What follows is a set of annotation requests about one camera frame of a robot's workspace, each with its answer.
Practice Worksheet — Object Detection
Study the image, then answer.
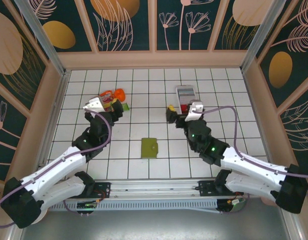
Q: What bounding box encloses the white plastic card tray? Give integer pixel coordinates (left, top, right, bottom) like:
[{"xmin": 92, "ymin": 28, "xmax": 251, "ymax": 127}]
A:
[{"xmin": 175, "ymin": 84, "xmax": 198, "ymax": 115}]

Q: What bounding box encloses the green fabric card holder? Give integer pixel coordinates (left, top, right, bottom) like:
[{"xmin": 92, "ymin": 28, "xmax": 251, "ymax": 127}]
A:
[{"xmin": 140, "ymin": 137, "xmax": 159, "ymax": 160}]

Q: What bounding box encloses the colourful snack packet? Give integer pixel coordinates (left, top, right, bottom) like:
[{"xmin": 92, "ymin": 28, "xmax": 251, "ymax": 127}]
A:
[{"xmin": 98, "ymin": 89, "xmax": 116, "ymax": 112}]

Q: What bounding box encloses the orange toy fruit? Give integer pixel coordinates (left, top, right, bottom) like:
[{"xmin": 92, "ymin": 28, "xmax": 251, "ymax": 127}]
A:
[{"xmin": 113, "ymin": 88, "xmax": 126, "ymax": 102}]

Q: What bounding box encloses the small electronics board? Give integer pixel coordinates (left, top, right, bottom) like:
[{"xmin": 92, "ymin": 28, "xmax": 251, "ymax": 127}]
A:
[
  {"xmin": 217, "ymin": 196, "xmax": 246, "ymax": 215},
  {"xmin": 76, "ymin": 198, "xmax": 99, "ymax": 212}
]

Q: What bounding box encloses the white bowl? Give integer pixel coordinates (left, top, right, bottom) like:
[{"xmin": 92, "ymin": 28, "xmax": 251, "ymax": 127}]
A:
[{"xmin": 38, "ymin": 208, "xmax": 48, "ymax": 223}]

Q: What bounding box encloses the pink plastic cup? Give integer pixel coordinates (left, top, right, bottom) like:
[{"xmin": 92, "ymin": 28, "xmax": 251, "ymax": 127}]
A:
[{"xmin": 260, "ymin": 196, "xmax": 278, "ymax": 207}]

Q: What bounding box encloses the long purple cable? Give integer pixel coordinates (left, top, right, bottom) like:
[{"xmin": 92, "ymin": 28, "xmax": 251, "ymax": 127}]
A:
[
  {"xmin": 0, "ymin": 108, "xmax": 113, "ymax": 230},
  {"xmin": 200, "ymin": 106, "xmax": 308, "ymax": 198}
]

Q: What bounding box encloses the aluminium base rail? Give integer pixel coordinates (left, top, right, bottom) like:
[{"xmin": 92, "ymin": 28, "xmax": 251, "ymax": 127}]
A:
[{"xmin": 93, "ymin": 176, "xmax": 277, "ymax": 200}]

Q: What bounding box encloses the white slotted cable duct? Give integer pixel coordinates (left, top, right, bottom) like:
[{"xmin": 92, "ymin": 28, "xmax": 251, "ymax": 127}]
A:
[{"xmin": 47, "ymin": 199, "xmax": 221, "ymax": 214}]

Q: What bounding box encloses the aluminium frame post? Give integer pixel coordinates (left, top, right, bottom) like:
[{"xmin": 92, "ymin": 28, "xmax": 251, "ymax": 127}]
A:
[
  {"xmin": 240, "ymin": 0, "xmax": 294, "ymax": 72},
  {"xmin": 15, "ymin": 0, "xmax": 69, "ymax": 77}
]

